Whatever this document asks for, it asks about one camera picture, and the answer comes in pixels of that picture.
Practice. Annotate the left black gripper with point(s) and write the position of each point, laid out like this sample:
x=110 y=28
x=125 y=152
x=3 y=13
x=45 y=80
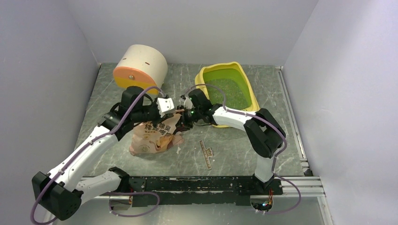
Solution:
x=159 y=119

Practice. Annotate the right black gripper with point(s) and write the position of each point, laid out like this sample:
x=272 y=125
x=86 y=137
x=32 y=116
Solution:
x=187 y=124

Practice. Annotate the pink cat litter bag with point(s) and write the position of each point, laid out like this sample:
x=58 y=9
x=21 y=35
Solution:
x=147 y=139

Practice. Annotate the torn bag top strip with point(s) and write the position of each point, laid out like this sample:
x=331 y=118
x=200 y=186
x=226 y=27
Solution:
x=207 y=153

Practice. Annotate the white orange cylindrical bin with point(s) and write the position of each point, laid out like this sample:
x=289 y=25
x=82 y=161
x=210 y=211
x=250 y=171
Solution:
x=141 y=66

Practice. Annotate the yellow green litter box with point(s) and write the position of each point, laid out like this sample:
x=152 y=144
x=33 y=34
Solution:
x=231 y=80

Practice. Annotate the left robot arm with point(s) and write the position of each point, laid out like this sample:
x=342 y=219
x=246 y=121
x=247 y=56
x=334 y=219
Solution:
x=62 y=190

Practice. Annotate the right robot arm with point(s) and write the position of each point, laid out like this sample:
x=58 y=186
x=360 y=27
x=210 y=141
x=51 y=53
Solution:
x=263 y=131

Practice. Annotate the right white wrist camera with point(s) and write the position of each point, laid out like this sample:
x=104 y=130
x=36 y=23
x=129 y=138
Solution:
x=186 y=102

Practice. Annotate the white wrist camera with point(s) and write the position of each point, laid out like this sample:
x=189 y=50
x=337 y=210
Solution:
x=165 y=106
x=186 y=102

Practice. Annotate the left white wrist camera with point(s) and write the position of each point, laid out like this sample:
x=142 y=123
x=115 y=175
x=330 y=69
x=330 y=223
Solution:
x=165 y=106

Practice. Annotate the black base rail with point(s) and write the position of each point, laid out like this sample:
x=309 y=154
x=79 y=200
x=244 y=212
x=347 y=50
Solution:
x=164 y=190

